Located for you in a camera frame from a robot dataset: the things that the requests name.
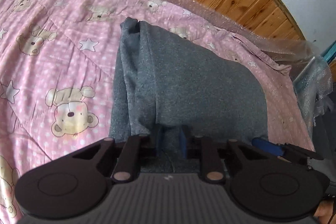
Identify dark grey sweatpants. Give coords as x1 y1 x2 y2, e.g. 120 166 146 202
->
109 18 268 173

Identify teal metal bar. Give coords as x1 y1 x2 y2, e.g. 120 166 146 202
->
322 41 336 64

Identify pink bear print quilt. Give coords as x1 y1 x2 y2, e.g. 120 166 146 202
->
1 0 314 223

